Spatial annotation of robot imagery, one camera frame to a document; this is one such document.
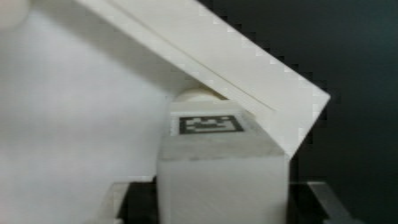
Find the white table leg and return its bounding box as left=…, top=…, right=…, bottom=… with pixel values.
left=156, top=89, right=288, bottom=224

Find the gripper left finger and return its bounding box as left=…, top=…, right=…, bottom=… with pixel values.
left=83, top=182, right=130, bottom=224

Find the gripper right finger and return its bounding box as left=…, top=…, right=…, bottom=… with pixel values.
left=307, top=181, right=366, bottom=224

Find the white square table top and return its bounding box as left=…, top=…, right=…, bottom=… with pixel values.
left=0, top=0, right=190, bottom=224

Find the white right obstacle block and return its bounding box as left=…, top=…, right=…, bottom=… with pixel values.
left=110, top=0, right=330, bottom=154

